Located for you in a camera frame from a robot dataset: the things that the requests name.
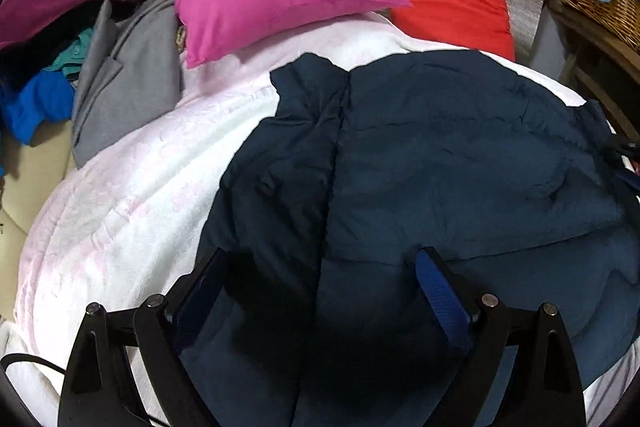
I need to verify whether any beige sofa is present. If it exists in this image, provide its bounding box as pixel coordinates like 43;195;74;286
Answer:
0;121;75;320

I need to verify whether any teal garment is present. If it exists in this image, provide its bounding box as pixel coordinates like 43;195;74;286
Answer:
43;28;93;84

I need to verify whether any black cable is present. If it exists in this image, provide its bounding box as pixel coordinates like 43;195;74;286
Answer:
0;352;68;381

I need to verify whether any blue garment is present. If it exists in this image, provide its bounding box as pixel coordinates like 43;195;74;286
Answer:
1;70;75;145

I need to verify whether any white pink fleece blanket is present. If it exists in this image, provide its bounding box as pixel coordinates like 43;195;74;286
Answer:
12;8;640;427

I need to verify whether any grey coat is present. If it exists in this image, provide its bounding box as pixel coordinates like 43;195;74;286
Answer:
72;0;182;168

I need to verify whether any red cushion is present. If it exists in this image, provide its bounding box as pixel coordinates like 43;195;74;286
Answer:
390;0;515;61

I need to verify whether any wooden bench table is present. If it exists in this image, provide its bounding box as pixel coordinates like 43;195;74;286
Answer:
548;0;639;142

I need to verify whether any magenta pillow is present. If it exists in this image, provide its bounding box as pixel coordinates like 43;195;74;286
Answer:
176;0;411;68

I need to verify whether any navy blue puffer jacket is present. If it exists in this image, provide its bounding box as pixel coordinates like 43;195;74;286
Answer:
181;51;639;426

